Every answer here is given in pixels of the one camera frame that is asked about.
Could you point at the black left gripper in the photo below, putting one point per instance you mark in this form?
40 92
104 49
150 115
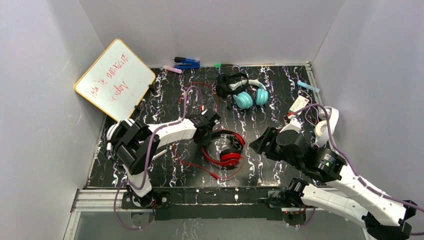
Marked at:
208 133

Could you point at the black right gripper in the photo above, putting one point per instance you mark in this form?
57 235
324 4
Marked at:
268 142

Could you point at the red headphones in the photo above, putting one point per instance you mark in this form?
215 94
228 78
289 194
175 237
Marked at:
229 158

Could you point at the black and white headphones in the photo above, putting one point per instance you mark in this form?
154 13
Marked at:
109 146

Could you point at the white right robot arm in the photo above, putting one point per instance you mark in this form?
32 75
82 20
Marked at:
382 217

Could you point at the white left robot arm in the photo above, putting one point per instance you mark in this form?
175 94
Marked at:
135 145

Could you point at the teal headphones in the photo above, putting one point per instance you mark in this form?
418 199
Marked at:
246 92

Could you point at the white beige headphones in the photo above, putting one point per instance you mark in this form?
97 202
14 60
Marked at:
325 128

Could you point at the small white labelled box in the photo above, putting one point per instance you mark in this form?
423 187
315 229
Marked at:
299 103

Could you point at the green capped marker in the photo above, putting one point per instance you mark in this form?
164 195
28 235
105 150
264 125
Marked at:
223 65

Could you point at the white green capped pen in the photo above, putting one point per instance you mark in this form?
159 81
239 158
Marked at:
160 153

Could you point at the pink marker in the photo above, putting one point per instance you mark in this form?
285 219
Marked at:
172 69

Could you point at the blue stapler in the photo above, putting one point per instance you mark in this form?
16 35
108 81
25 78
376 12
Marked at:
186 63

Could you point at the light blue marker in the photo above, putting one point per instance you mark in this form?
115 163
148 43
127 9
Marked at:
308 86

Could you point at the yellow framed whiteboard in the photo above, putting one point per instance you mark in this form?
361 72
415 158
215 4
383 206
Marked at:
116 82

